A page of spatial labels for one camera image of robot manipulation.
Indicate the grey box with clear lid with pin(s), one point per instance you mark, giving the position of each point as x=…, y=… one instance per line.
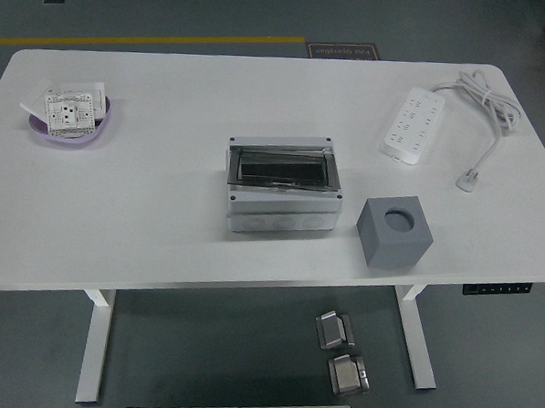
x=281, y=213

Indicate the grey cube with round hole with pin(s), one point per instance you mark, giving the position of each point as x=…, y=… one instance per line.
x=389, y=251

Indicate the small metal block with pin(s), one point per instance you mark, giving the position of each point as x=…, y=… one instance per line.
x=334, y=330
x=348, y=377

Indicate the white power strip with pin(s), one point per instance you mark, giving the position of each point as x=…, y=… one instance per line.
x=414, y=120

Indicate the brown floor sign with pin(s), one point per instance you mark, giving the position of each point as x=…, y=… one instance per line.
x=342, y=51

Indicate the white table leg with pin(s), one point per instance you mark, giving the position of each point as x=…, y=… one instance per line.
x=418, y=349
x=93, y=350

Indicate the yellow floor tape line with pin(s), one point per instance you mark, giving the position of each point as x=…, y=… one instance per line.
x=148, y=40

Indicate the purple shallow bowl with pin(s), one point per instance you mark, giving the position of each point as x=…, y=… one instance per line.
x=74, y=141

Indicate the white printed socket module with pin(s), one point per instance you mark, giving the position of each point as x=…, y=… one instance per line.
x=67, y=111

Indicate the black table control panel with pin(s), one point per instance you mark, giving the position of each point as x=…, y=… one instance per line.
x=496, y=289

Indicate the white flat cover plate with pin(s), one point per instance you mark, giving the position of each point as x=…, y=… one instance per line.
x=33, y=100

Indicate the white square switch plate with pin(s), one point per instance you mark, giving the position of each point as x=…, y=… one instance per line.
x=84, y=86

